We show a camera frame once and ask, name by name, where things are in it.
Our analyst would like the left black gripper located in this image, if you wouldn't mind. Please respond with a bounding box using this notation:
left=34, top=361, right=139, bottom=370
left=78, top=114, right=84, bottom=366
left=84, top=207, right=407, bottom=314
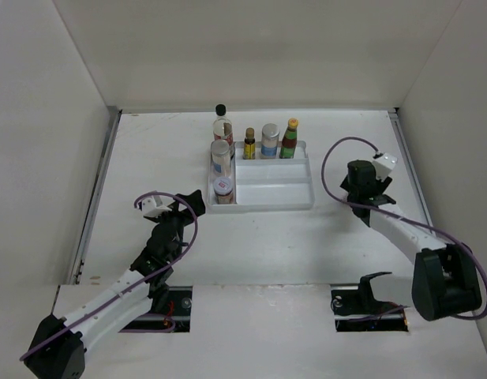
left=150, top=190, right=204, bottom=239

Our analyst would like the red-lid spice jar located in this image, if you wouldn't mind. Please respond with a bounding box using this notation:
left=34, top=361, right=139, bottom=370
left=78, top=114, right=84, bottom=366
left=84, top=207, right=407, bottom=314
left=213, top=177, right=234, bottom=205

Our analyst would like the small yellow label bottle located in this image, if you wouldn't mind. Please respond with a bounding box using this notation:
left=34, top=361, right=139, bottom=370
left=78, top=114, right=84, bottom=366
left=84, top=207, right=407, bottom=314
left=243, top=127, right=256, bottom=159

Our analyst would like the silver-lid spice jar blue label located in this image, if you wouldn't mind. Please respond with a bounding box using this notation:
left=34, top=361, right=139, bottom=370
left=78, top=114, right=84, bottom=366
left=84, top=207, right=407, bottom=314
left=260, top=123, right=279, bottom=159

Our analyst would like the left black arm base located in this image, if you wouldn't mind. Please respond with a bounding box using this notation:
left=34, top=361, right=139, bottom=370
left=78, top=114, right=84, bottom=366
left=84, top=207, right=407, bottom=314
left=121, top=286, right=193, bottom=334

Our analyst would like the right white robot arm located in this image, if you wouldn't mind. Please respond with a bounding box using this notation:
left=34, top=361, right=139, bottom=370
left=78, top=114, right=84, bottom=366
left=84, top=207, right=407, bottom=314
left=340, top=159, right=482, bottom=321

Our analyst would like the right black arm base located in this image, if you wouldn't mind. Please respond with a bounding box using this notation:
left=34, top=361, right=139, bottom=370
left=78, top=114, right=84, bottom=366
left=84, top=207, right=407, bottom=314
left=331, top=272, right=408, bottom=332

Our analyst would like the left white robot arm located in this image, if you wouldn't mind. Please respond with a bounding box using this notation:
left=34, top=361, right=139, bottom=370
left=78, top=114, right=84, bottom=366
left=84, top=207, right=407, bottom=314
left=20, top=189, right=206, bottom=378

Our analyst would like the white divided organizer tray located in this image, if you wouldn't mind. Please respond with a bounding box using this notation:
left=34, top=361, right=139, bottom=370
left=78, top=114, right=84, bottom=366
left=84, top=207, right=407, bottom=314
left=204, top=141, right=315, bottom=213

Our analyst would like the clear bottle black cap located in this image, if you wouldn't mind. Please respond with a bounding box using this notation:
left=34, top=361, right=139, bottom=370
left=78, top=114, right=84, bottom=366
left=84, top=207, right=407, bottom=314
left=212, top=104, right=235, bottom=159

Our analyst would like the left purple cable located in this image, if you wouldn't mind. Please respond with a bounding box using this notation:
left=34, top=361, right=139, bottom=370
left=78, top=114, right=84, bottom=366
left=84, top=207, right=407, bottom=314
left=20, top=191, right=200, bottom=362

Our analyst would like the purple cable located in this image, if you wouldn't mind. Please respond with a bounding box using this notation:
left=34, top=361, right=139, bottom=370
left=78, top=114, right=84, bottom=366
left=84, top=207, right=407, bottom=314
left=320, top=136, right=487, bottom=319
left=20, top=191, right=200, bottom=362

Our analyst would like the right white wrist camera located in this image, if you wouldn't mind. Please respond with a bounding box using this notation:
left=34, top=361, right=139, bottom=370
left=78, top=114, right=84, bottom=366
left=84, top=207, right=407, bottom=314
left=372, top=152, right=398, bottom=181

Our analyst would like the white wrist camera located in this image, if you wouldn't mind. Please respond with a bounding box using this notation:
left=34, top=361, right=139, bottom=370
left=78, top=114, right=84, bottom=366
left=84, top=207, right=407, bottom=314
left=372, top=152, right=398, bottom=181
left=134, top=194, right=170, bottom=218

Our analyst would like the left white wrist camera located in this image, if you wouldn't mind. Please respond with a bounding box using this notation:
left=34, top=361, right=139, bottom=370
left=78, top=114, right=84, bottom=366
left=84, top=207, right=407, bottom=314
left=134, top=194, right=170, bottom=218

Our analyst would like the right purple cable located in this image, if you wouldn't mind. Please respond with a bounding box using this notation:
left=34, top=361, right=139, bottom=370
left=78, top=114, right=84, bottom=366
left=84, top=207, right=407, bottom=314
left=320, top=136, right=487, bottom=319

